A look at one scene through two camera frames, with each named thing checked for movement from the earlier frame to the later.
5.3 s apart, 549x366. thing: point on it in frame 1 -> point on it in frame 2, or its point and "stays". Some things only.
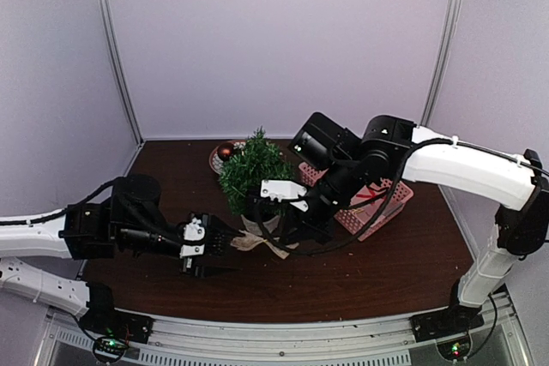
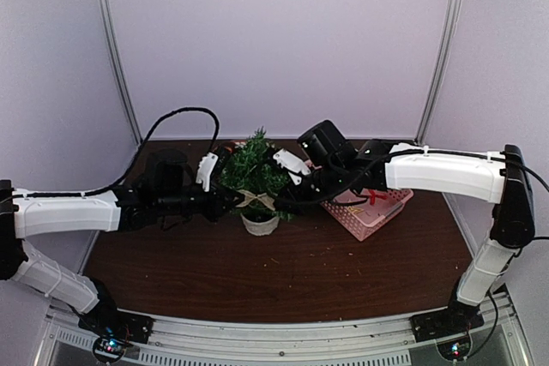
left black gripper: (200, 271) -> (217, 207)
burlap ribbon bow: (254, 237) -> (267, 200)
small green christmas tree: (241, 177) stays
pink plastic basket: (373, 205) stays
